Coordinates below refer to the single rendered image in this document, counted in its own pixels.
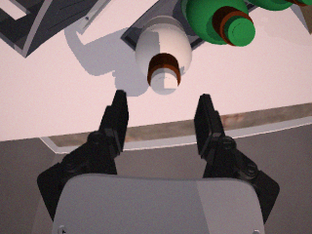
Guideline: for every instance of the green bottle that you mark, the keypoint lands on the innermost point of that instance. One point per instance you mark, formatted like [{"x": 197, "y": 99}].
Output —
[
  {"x": 278, "y": 5},
  {"x": 220, "y": 22}
]

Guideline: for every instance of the dark grey tray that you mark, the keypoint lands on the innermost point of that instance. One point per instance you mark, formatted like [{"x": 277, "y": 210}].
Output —
[{"x": 167, "y": 8}]

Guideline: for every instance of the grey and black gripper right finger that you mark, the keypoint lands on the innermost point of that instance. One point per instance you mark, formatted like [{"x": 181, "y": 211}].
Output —
[{"x": 225, "y": 160}]

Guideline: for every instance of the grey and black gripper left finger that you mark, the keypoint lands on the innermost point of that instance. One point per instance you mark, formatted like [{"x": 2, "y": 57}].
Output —
[{"x": 96, "y": 156}]

